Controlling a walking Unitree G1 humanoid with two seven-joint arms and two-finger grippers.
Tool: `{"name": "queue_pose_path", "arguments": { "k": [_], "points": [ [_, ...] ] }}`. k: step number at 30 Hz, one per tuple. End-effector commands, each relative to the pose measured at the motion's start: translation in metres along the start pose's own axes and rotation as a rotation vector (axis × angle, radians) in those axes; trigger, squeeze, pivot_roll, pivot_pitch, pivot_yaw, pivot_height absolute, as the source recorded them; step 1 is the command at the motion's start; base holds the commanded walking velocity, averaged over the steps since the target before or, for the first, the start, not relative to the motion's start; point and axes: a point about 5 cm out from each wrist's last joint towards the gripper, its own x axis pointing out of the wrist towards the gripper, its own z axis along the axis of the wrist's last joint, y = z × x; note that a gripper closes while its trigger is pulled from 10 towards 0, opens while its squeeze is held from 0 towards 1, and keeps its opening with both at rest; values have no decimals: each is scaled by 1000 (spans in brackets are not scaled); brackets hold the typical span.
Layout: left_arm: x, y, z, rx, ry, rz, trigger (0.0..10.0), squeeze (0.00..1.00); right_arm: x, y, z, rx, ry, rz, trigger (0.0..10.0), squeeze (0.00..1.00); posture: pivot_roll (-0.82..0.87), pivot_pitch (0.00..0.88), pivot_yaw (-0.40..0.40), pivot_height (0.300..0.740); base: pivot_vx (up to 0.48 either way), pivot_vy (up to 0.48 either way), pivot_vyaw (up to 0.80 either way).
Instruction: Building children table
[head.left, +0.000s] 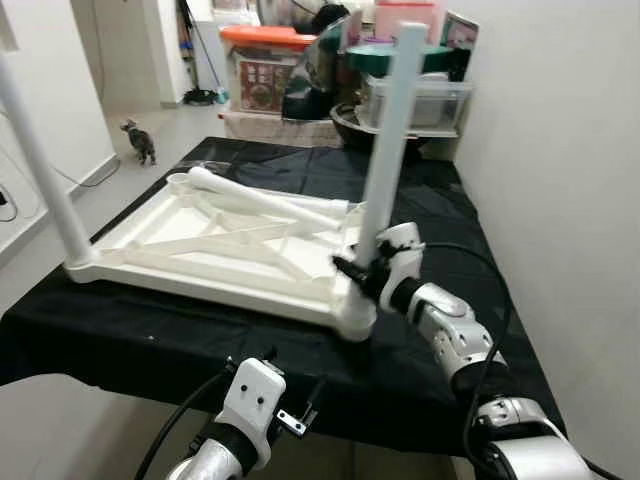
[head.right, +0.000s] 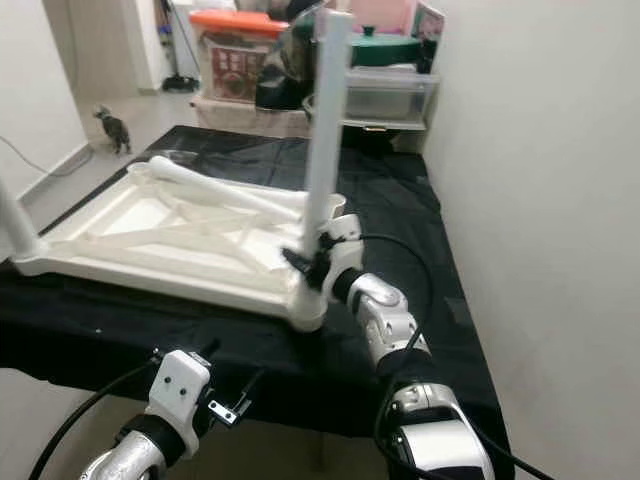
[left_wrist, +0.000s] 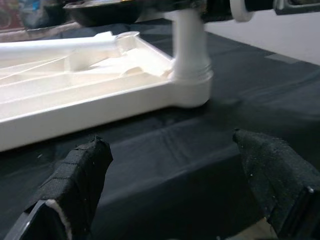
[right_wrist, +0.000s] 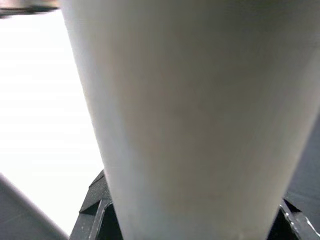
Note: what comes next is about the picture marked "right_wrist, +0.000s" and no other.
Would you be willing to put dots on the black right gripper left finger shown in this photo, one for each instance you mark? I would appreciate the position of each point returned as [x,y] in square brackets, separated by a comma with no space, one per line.
[96,220]

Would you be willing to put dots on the white plastic table leg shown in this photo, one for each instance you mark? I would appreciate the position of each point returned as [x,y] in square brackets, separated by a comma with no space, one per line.
[190,112]

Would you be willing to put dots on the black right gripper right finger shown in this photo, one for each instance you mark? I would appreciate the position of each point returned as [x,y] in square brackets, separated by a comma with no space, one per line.
[297,225]

